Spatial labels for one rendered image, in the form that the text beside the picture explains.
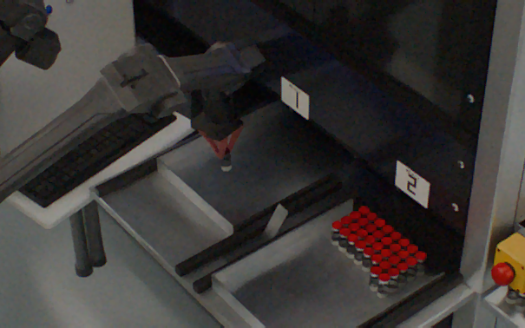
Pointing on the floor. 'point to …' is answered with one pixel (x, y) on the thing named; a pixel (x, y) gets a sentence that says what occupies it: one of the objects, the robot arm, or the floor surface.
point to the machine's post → (501, 147)
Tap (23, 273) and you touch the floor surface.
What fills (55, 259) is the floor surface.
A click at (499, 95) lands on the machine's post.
